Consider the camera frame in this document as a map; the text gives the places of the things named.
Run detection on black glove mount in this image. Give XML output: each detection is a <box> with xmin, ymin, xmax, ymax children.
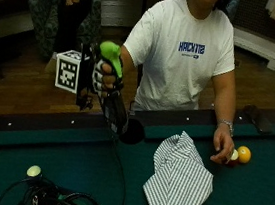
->
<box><xmin>73</xmin><ymin>42</ymin><xmax>102</xmax><ymax>113</ymax></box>

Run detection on white marker cube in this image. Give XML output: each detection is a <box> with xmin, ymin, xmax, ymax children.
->
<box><xmin>51</xmin><ymin>47</ymin><xmax>83</xmax><ymax>95</ymax></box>

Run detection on bundle of black cables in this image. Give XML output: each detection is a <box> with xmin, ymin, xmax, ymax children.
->
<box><xmin>0</xmin><ymin>169</ymin><xmax>122</xmax><ymax>205</ymax></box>

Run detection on red striped billiard ball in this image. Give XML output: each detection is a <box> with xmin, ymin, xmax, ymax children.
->
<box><xmin>224</xmin><ymin>148</ymin><xmax>240</xmax><ymax>168</ymax></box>

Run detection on yellow billiard ball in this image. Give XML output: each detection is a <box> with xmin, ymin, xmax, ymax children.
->
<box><xmin>235</xmin><ymin>144</ymin><xmax>254</xmax><ymax>166</ymax></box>

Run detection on green-topped black spray bottle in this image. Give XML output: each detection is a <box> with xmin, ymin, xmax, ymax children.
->
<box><xmin>87</xmin><ymin>39</ymin><xmax>139</xmax><ymax>139</ymax></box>

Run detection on striped cloth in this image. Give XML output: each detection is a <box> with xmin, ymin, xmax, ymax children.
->
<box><xmin>140</xmin><ymin>126</ymin><xmax>220</xmax><ymax>205</ymax></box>

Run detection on white printed T-shirt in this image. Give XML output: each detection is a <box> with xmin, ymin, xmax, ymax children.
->
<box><xmin>115</xmin><ymin>0</ymin><xmax>245</xmax><ymax>123</ymax></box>

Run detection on dark vent grille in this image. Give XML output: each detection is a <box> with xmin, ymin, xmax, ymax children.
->
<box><xmin>230</xmin><ymin>0</ymin><xmax>275</xmax><ymax>45</ymax></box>

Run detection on pale round ball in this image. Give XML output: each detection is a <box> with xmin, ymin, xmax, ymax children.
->
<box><xmin>26</xmin><ymin>164</ymin><xmax>43</xmax><ymax>179</ymax></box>

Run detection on dark wooden pool table rail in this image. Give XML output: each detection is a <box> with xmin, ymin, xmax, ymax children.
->
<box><xmin>0</xmin><ymin>73</ymin><xmax>275</xmax><ymax>170</ymax></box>

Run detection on patterned green armchair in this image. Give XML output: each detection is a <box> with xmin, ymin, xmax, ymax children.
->
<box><xmin>21</xmin><ymin>0</ymin><xmax>106</xmax><ymax>66</ymax></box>

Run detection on thin black glove cable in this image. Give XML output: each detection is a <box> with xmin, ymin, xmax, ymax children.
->
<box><xmin>103</xmin><ymin>131</ymin><xmax>135</xmax><ymax>205</ymax></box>

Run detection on black pool table pocket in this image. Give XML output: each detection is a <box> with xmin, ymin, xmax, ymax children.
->
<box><xmin>118</xmin><ymin>116</ymin><xmax>148</xmax><ymax>148</ymax></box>

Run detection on silver wrist bracelet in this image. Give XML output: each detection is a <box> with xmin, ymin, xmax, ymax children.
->
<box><xmin>215</xmin><ymin>117</ymin><xmax>236</xmax><ymax>138</ymax></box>

